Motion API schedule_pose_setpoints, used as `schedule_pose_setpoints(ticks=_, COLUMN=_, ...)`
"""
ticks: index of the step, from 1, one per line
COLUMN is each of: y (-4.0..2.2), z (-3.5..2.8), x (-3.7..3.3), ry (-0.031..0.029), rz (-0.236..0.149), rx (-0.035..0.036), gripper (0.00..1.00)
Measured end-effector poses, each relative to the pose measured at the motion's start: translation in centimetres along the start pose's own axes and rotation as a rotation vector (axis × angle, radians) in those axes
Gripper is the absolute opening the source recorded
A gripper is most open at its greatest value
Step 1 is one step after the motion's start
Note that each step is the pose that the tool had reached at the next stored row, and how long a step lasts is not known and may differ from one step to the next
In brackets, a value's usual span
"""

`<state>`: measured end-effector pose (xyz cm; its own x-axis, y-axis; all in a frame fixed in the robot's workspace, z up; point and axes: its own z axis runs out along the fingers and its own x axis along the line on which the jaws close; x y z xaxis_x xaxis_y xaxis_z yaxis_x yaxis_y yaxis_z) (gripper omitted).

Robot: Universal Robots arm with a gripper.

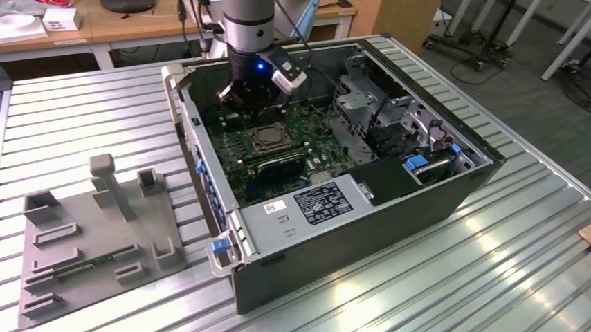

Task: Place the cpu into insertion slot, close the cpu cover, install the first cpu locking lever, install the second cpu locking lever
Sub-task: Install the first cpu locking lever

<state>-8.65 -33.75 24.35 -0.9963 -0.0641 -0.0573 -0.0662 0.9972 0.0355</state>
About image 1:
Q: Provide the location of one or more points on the red patterned bag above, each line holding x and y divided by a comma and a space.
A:
53, 2

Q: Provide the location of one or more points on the blue disk carrier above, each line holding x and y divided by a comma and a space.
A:
414, 162

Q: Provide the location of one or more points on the grey power supply unit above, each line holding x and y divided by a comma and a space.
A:
277, 230

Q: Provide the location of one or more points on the white flat box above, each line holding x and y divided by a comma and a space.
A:
27, 34

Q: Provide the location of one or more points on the CPU socket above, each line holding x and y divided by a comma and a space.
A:
263, 150

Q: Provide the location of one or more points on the wooden block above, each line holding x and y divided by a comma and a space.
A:
586, 237

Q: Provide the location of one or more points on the black expansion card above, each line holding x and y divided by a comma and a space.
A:
279, 169

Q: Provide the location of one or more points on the black wheeled stand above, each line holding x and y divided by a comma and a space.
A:
478, 63

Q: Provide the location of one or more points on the black PC case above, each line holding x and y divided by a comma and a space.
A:
351, 259

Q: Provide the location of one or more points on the black round base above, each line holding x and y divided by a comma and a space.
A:
127, 5

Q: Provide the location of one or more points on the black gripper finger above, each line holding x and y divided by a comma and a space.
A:
281, 105
226, 97

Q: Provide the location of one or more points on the grey parts rack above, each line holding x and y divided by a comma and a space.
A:
106, 235

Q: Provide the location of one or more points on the silver drive cage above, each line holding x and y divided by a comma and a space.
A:
355, 103

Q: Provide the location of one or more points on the black plastic shroud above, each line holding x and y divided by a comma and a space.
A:
383, 183

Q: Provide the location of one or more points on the white table frame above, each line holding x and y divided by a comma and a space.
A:
569, 52

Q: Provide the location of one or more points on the white round dish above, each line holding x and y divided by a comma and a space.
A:
17, 19

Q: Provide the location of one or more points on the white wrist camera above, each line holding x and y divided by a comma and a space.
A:
289, 77

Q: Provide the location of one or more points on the wooden cabinet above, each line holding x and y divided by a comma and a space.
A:
402, 20

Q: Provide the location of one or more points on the wooden desk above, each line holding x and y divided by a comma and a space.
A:
70, 36
139, 20

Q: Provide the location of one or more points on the white cardboard box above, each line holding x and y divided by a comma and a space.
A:
62, 17

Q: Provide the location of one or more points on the blue case latch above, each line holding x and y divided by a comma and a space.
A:
218, 246

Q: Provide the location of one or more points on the blue slot retainer clip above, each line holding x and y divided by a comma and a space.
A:
199, 166

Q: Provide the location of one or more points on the silver chipset heatsink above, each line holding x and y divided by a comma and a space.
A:
323, 178

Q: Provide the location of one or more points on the green motherboard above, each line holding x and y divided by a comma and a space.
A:
323, 135

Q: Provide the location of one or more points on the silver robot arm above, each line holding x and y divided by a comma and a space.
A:
250, 31

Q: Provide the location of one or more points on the small blue clip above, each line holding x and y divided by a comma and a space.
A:
455, 149

